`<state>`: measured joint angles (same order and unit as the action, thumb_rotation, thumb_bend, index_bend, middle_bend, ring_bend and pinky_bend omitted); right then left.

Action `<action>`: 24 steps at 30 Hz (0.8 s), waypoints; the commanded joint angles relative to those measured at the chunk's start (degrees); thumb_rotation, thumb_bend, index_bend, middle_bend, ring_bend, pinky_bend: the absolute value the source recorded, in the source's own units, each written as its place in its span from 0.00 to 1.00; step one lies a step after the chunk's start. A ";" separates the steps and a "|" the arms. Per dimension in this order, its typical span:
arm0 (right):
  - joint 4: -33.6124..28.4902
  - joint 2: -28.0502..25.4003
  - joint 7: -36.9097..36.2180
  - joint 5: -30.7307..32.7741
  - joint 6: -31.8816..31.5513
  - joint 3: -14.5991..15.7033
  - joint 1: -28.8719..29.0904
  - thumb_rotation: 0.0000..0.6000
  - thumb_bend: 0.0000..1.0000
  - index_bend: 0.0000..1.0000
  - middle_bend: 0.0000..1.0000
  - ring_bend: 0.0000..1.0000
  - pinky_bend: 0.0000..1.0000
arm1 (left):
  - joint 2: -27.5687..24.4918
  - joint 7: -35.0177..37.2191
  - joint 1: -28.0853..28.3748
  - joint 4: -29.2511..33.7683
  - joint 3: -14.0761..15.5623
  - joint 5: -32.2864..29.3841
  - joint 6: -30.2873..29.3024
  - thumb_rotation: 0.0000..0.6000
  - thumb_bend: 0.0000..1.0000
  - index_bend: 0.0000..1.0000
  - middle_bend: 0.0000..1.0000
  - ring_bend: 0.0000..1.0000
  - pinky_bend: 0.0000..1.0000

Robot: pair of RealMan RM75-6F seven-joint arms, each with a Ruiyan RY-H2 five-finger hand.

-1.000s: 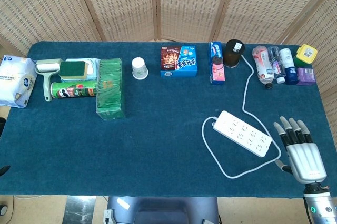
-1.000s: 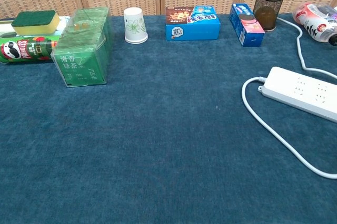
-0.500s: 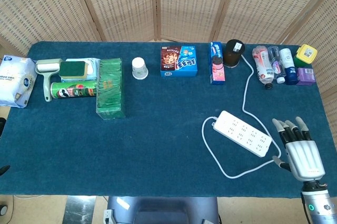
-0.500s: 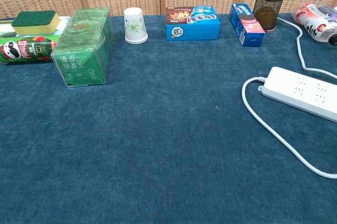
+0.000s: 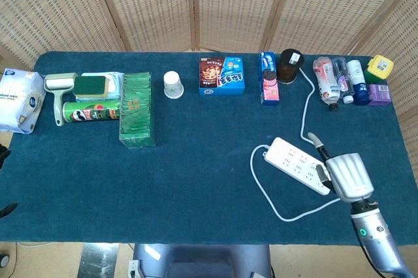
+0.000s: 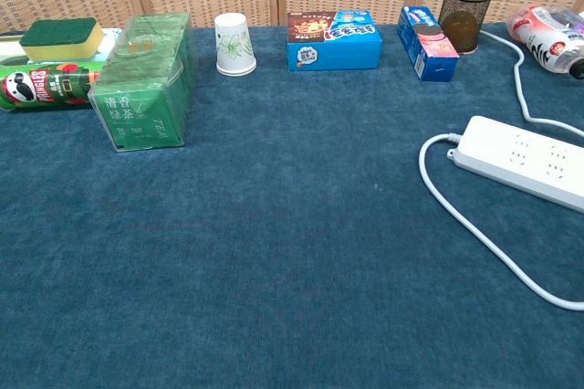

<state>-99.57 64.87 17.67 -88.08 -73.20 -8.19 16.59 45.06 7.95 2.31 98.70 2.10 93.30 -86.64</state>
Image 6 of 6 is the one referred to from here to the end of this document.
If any white power strip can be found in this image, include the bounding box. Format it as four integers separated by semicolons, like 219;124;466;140
446;115;584;214

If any blue tablecloth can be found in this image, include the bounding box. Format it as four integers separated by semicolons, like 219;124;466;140
0;22;584;389

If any wide blue Oreo box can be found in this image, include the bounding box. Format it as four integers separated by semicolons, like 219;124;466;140
286;9;382;72

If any white floral paper cup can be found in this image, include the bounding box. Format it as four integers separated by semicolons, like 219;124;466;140
214;12;257;78

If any green tea box pack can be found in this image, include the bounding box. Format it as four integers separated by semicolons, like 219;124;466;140
87;11;193;153

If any narrow blue Oreo box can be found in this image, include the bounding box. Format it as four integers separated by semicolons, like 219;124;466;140
395;5;460;83

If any black mesh pen holder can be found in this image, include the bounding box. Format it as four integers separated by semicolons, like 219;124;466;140
437;0;495;56

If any green Pringles can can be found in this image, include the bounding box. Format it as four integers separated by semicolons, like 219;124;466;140
0;59;108;111

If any green and yellow sponge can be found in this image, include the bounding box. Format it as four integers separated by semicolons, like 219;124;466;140
18;16;105;61

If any red white snack bag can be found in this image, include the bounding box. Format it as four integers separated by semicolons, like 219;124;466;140
506;3;584;80

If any white power strip cable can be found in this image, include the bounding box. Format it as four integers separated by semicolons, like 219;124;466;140
418;28;584;312

